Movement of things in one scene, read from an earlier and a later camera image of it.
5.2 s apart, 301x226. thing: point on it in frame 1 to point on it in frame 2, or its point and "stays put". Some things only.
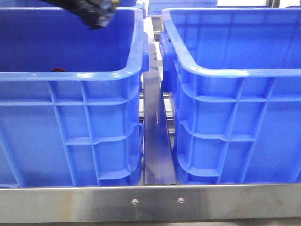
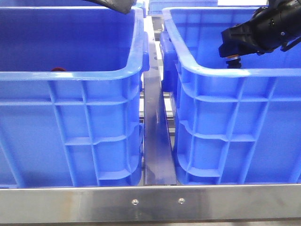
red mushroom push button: (59, 69) stays put
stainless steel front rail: (257, 203) stays put
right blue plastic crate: (233, 75) stays put
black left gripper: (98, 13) to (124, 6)
